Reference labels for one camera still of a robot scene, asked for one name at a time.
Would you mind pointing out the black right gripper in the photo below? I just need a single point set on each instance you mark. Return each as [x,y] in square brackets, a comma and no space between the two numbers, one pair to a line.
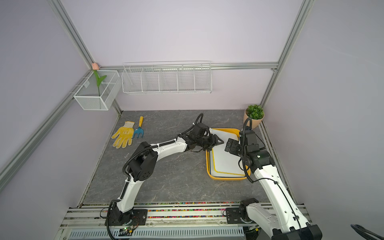
[233,149]

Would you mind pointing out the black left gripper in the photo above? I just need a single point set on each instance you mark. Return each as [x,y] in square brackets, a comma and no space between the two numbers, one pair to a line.
[213,141]

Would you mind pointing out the yellow-framed whiteboard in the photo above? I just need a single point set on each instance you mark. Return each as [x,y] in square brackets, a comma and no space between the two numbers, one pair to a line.
[225,136]

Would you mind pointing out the yellow storage tray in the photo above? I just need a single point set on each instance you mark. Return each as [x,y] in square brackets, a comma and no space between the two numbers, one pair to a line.
[236,131]

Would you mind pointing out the blue-framed whiteboard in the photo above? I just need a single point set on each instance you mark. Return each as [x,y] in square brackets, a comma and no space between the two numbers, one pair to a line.
[225,165]

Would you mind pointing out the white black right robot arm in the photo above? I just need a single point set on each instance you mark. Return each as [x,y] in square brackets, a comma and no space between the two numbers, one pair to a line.
[288,222]

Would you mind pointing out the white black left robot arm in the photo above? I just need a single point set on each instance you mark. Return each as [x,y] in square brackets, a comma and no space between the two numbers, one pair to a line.
[142,164]

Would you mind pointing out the green artificial plant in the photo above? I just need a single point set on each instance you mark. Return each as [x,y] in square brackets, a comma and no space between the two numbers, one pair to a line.
[255,112]

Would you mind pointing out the white vented front panel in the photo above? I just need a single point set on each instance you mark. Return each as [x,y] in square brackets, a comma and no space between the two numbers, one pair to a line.
[159,233]

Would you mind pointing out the yellow dotted work glove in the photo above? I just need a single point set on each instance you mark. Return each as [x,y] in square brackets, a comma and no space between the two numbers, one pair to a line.
[123,136]

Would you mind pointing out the pink artificial tulip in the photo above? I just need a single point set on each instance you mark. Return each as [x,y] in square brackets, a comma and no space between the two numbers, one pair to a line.
[99,79]

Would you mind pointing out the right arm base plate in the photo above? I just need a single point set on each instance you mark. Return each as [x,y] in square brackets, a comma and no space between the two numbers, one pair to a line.
[237,215]

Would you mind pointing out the blue garden fork yellow handle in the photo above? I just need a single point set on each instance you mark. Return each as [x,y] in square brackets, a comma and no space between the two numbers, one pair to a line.
[139,132]

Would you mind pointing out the white wire wall shelf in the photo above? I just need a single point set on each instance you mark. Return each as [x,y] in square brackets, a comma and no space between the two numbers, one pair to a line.
[167,77]

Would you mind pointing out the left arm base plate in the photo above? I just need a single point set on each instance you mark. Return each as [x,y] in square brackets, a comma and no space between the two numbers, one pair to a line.
[134,217]

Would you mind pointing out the white mesh wall basket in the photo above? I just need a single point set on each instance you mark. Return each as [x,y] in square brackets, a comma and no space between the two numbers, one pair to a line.
[87,94]

